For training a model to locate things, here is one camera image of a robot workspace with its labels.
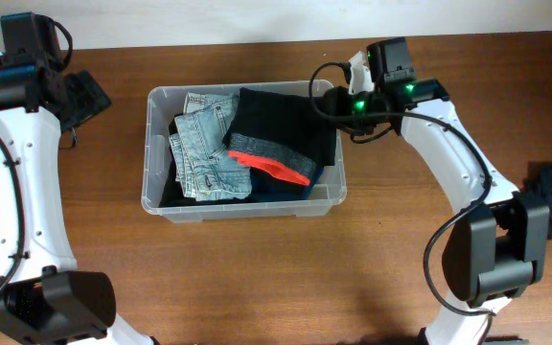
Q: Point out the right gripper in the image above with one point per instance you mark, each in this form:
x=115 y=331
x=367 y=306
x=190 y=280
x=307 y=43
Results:
x=336 y=99

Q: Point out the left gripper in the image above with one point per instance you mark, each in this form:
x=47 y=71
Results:
x=90 y=97

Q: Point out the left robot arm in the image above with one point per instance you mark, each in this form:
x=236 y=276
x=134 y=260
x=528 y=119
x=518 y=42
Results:
x=44 y=297

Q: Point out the clear plastic storage container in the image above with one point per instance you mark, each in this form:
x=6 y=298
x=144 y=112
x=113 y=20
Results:
x=166 y=101

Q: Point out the blue garment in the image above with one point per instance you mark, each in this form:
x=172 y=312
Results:
x=266 y=188

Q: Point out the light blue jeans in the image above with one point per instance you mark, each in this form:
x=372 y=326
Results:
x=204 y=169

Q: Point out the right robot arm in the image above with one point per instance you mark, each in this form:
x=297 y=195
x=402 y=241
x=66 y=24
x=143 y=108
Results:
x=493 y=247

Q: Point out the black garment with red waistband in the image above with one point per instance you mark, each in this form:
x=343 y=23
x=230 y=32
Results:
x=280 y=135

